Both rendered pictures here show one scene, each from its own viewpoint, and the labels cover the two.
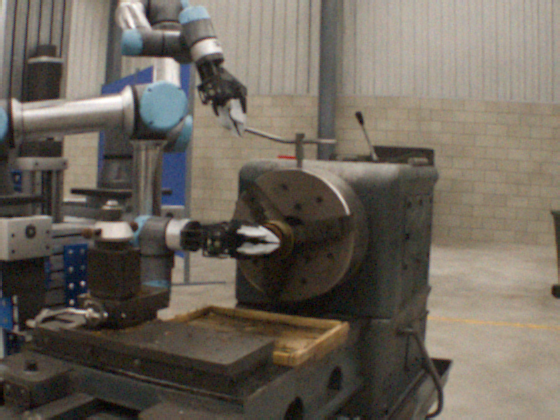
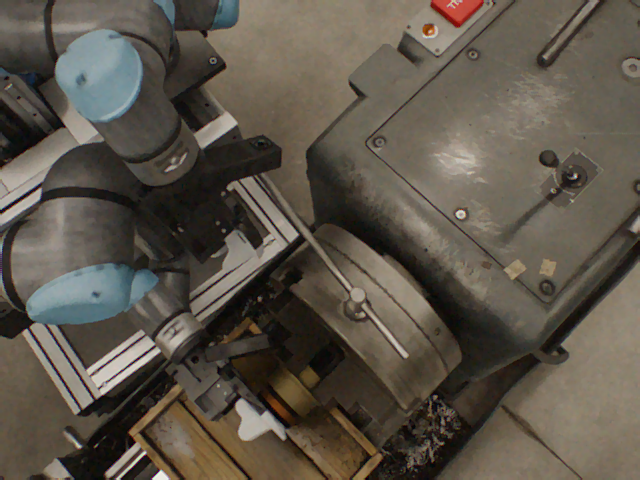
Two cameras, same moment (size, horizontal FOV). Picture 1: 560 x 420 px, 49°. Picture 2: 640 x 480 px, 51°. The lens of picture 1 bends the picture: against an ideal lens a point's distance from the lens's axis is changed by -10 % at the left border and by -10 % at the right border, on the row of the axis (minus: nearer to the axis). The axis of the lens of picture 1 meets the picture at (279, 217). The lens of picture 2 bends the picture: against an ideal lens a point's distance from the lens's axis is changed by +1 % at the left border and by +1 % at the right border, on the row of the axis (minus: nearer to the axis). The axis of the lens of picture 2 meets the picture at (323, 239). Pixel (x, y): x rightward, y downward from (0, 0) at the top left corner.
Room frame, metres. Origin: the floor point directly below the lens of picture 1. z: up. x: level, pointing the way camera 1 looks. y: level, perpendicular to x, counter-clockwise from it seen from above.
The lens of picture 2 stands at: (1.44, -0.09, 2.16)
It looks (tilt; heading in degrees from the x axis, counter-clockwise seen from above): 73 degrees down; 27
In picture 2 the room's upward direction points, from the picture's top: 6 degrees counter-clockwise
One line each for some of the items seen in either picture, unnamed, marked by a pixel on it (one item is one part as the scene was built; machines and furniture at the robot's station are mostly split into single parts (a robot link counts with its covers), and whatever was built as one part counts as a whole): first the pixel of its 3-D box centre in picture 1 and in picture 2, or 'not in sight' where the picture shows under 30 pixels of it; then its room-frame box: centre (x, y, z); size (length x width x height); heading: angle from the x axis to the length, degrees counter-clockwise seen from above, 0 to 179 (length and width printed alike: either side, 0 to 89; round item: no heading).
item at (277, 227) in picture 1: (271, 240); (292, 390); (1.49, 0.01, 1.08); 0.09 x 0.09 x 0.09; 65
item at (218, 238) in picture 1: (211, 238); (210, 377); (1.46, 0.15, 1.08); 0.12 x 0.09 x 0.08; 65
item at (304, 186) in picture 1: (297, 233); (355, 326); (1.62, -0.04, 1.08); 0.32 x 0.09 x 0.32; 66
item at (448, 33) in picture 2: not in sight; (445, 24); (2.11, -0.02, 1.23); 0.13 x 0.08 x 0.05; 156
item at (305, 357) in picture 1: (245, 335); (256, 443); (1.39, 0.06, 0.89); 0.36 x 0.30 x 0.04; 66
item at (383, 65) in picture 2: not in sight; (384, 79); (1.97, 0.04, 1.24); 0.09 x 0.08 x 0.03; 156
